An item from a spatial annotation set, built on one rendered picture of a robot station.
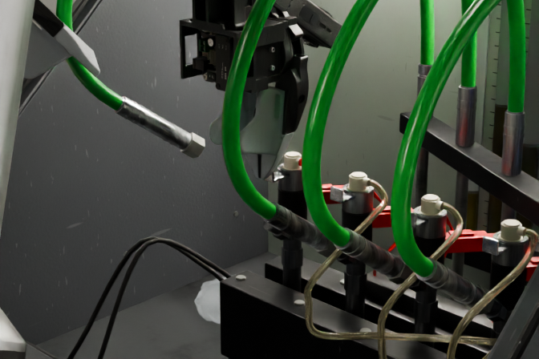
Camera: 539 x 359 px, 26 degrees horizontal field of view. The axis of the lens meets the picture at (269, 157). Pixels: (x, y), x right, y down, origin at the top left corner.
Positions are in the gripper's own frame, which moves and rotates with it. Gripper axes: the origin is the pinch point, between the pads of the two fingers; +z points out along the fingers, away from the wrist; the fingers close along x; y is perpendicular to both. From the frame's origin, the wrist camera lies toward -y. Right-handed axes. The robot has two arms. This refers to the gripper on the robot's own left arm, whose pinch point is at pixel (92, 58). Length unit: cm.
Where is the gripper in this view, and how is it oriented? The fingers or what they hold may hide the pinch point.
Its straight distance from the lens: 107.3
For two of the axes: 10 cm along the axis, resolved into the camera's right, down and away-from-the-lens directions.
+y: -6.9, 7.2, -0.4
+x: 1.6, 1.0, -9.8
